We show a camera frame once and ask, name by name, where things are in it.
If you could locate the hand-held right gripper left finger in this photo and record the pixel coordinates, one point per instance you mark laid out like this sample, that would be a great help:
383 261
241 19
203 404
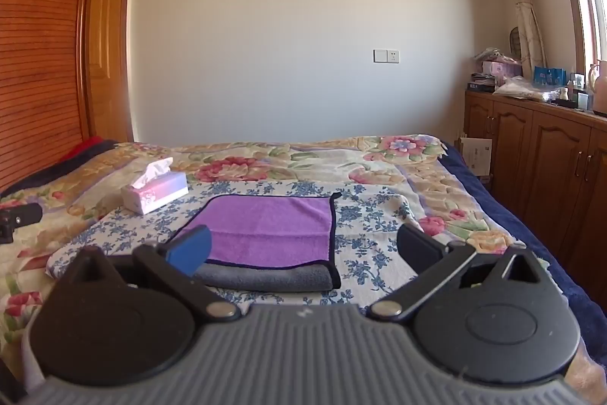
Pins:
192 251

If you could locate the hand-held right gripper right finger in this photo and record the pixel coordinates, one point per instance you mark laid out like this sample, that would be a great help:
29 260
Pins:
417 243

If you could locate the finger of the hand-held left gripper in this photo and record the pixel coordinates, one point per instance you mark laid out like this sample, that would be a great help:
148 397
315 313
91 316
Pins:
23 214

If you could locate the purple towel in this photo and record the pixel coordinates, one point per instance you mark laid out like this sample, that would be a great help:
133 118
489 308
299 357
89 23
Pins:
270 229

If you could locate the grey towel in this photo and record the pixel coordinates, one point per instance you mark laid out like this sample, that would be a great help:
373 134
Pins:
275 278

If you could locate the blue flowered white cloth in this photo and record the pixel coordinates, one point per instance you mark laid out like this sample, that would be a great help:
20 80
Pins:
370 215

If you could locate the pink tissue box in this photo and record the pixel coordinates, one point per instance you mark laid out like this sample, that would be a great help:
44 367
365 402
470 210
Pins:
156 191

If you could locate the red cloth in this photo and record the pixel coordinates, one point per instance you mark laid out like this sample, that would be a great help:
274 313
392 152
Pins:
83 148

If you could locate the white paper bag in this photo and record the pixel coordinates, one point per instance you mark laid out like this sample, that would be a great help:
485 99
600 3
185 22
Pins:
476 156

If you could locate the floral bed blanket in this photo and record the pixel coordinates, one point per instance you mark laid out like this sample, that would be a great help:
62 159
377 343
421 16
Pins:
284 158

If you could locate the wooden cabinet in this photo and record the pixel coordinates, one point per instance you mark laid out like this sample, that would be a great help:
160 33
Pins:
545 167

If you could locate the wooden slatted wardrobe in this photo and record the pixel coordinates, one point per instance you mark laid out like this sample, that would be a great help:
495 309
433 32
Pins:
38 44

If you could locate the stack of books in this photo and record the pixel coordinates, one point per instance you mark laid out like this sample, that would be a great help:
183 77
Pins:
481 82

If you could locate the wooden door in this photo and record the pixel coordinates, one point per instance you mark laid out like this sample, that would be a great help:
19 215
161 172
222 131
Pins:
109 54

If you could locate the clear plastic bag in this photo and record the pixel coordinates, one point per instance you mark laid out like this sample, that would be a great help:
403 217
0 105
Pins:
524 88

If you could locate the blue boxes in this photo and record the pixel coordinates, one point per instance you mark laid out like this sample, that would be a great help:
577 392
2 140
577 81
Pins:
549 76

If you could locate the woven hand fan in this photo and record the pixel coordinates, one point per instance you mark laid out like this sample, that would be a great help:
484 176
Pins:
515 42

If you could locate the pink thermos jug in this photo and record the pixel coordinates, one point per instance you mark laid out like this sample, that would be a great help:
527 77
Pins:
600 87

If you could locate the white wall socket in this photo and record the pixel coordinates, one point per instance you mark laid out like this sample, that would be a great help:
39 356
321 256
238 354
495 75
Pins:
393 56

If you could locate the white wall switch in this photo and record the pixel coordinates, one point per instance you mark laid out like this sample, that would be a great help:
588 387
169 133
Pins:
380 56

